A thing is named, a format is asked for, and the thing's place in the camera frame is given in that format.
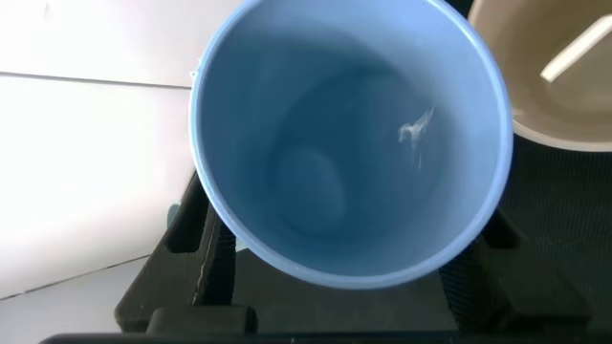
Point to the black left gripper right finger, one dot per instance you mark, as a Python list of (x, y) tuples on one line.
[(507, 291)]

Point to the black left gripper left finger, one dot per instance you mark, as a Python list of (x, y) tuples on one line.
[(177, 282)]

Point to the light blue plastic cup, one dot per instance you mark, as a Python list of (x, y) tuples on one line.
[(354, 143)]

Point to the black woven table cover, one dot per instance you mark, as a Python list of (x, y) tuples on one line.
[(564, 215)]

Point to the cream plastic cup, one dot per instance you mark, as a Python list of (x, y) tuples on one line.
[(564, 110)]

